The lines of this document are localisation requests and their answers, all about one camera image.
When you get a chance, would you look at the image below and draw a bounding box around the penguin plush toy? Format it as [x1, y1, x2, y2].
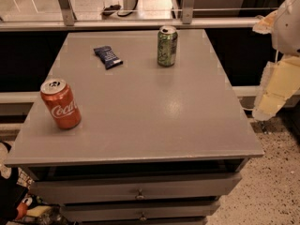
[0, 141, 53, 225]

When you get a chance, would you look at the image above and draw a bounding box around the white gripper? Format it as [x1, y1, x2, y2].
[252, 0, 300, 121]

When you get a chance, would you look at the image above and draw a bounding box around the red Coca-Cola can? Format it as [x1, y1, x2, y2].
[40, 79, 82, 129]

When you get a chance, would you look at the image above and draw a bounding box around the metal drawer knob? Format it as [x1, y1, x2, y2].
[139, 213, 147, 221]
[135, 189, 145, 201]

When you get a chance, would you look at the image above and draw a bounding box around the grey drawer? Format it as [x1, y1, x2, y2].
[61, 201, 219, 222]
[30, 172, 242, 204]

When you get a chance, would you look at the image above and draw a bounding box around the grey drawer cabinet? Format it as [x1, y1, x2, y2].
[7, 29, 263, 225]

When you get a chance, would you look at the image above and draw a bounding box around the metal window railing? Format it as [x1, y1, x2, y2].
[0, 0, 300, 33]

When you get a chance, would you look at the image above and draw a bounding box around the blue snack packet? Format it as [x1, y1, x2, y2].
[94, 46, 123, 69]

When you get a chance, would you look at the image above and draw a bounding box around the lower metal drawer knob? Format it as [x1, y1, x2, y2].
[139, 213, 147, 221]

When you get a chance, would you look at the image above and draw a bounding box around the upper metal drawer knob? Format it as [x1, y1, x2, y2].
[135, 189, 145, 201]

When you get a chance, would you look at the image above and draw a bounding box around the green soda can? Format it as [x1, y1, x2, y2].
[157, 25, 178, 67]

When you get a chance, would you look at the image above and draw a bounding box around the upper grey drawer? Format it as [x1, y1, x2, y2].
[30, 172, 242, 204]

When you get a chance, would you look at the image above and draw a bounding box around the lower grey drawer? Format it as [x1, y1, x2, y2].
[61, 201, 219, 222]

